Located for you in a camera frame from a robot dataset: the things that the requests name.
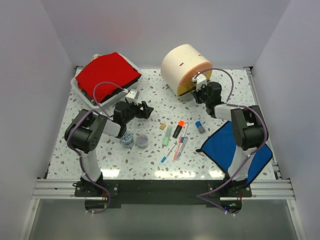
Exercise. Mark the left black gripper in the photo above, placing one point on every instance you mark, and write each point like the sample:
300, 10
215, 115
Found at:
144, 114

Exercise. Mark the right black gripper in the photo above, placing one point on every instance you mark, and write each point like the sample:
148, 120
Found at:
196, 93

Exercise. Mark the white pen red tip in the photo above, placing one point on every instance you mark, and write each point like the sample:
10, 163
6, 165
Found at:
184, 131

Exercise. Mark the black orange highlighter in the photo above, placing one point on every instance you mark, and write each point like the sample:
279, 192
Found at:
178, 128

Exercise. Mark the green highlighter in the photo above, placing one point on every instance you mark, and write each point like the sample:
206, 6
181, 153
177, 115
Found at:
167, 135

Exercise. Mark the round beige drawer organizer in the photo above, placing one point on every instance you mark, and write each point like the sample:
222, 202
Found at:
179, 67

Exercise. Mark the white pen blue clip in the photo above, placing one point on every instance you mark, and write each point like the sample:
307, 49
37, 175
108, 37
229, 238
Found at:
185, 140

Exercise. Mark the orange pen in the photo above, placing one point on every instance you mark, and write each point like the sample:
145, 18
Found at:
177, 147

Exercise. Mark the white blue cap pen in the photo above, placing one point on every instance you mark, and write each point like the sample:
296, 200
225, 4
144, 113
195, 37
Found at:
168, 152

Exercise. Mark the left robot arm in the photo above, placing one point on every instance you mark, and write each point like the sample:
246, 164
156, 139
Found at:
85, 131

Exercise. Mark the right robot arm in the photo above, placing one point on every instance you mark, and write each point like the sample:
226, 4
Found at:
239, 146

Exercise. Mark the small tan eraser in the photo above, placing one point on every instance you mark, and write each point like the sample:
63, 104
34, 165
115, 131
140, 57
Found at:
162, 126

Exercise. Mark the blue grey glue stick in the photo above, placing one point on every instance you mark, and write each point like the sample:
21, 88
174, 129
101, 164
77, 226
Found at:
200, 127

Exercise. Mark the purple glitter tape roll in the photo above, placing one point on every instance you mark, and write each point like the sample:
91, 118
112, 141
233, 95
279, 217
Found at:
142, 141

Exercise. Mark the blue patterned tape roll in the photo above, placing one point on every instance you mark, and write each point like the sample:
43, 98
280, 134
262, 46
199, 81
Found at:
127, 140

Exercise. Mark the black cloth under red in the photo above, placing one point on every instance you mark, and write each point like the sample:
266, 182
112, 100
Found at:
116, 93

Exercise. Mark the blue microfiber cloth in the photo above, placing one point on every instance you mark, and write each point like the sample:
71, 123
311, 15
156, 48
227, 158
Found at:
221, 148

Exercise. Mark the white plastic basket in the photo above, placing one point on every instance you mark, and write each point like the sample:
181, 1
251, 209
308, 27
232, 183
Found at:
92, 103

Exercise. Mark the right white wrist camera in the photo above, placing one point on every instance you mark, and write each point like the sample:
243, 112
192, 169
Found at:
200, 81

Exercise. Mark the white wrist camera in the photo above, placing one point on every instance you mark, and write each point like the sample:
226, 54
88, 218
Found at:
132, 95
200, 81

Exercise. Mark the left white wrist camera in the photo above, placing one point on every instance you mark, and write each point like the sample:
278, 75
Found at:
132, 95

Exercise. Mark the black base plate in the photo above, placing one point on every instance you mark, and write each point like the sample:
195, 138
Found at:
142, 192

